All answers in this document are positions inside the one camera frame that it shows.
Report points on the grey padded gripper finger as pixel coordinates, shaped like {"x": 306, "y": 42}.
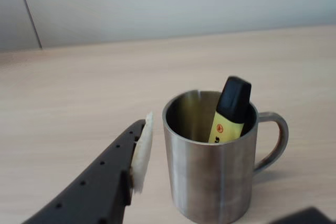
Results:
{"x": 309, "y": 217}
{"x": 99, "y": 182}

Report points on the yellow highlighter with black cap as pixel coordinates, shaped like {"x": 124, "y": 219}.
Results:
{"x": 231, "y": 113}

